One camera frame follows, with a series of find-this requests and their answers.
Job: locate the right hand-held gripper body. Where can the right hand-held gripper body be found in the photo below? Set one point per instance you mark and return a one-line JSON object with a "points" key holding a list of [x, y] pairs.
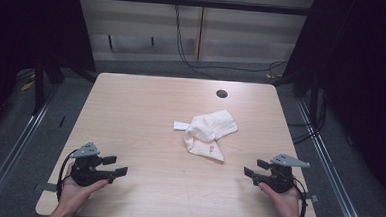
{"points": [[279, 179]]}

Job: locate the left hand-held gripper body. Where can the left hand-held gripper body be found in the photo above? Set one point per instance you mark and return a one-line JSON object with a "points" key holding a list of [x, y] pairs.
{"points": [[85, 174]]}

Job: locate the white towel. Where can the white towel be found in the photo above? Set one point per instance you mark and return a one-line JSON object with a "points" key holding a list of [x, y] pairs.
{"points": [[206, 136]]}

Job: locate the person's left hand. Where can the person's left hand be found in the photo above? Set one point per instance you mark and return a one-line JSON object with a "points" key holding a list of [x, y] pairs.
{"points": [[74, 192]]}

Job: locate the person's right hand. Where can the person's right hand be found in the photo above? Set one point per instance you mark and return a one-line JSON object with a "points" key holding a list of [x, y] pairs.
{"points": [[284, 203]]}

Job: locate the grey tape strip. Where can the grey tape strip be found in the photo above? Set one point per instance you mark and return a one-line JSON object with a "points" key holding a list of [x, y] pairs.
{"points": [[48, 187], [313, 198]]}

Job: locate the small black floor strip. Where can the small black floor strip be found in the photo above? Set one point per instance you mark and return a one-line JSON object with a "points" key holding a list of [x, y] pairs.
{"points": [[62, 121]]}

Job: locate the dark round table grommet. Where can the dark round table grommet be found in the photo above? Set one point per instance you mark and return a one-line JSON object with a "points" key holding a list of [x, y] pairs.
{"points": [[222, 93]]}

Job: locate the black metal stand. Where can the black metal stand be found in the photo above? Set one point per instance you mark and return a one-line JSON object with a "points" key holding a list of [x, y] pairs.
{"points": [[39, 87]]}

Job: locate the yellow floor marker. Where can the yellow floor marker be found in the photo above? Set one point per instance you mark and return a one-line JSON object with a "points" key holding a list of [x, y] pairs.
{"points": [[27, 85]]}

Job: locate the dark curtain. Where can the dark curtain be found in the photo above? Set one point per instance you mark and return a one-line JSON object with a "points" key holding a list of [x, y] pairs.
{"points": [[359, 80], [28, 29]]}

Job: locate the aluminium floor rail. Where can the aluminium floor rail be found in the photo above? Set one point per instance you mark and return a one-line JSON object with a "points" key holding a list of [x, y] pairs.
{"points": [[331, 169], [15, 152]]}

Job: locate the black horizontal frame bar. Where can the black horizontal frame bar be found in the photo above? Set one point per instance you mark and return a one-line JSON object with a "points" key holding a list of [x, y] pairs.
{"points": [[193, 2]]}

